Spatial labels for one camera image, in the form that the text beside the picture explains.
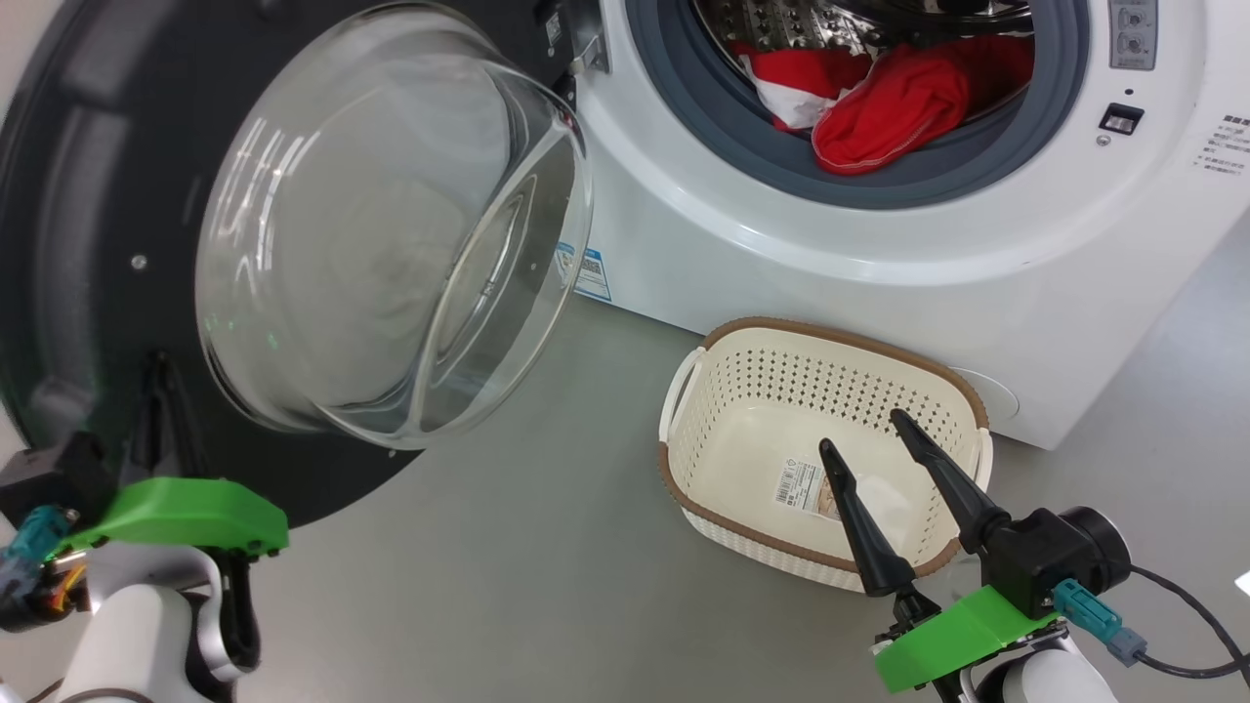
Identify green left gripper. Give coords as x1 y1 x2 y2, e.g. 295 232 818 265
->
59 350 290 559

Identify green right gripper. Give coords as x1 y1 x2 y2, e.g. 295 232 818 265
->
818 408 1067 696

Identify black round glass washer door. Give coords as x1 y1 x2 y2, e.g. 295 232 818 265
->
0 0 611 533

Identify red and white garment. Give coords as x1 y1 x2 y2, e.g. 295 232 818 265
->
732 34 1036 177

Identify cream laundry basket brown rim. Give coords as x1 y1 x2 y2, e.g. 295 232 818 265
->
657 315 995 594

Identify white front-load washing machine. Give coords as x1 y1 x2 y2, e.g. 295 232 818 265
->
562 0 1250 452

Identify blue energy label sticker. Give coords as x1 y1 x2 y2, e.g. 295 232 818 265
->
557 242 613 303

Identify teal left cable connector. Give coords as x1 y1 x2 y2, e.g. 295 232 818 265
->
0 506 77 599

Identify teal cable connector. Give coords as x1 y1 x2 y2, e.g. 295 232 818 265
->
1053 578 1149 668
0 506 77 599

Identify teal right cable connector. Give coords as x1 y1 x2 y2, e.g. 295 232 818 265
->
1053 578 1149 668

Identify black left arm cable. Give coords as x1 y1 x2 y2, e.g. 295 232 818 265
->
207 549 263 677

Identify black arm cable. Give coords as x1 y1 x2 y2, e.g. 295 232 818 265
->
207 549 263 677
1128 564 1250 681

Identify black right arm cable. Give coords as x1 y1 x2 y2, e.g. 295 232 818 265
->
1128 564 1250 681

